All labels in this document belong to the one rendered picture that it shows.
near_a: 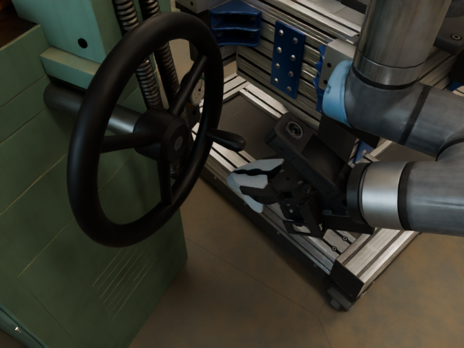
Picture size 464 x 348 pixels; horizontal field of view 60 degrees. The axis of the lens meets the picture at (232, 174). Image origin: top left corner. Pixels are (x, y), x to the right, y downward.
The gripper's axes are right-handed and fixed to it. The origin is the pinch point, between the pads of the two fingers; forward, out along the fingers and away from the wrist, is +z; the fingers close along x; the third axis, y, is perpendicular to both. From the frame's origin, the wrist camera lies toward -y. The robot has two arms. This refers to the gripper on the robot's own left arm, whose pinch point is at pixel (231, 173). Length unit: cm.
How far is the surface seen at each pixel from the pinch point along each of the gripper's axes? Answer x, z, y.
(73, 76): -7.6, 9.2, -21.5
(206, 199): 38, 63, 46
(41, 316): -26.4, 31.9, 11.6
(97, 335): -20, 43, 32
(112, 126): -8.9, 5.5, -14.8
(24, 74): -10.6, 13.5, -24.1
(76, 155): -18.9, -4.1, -18.0
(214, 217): 33, 57, 49
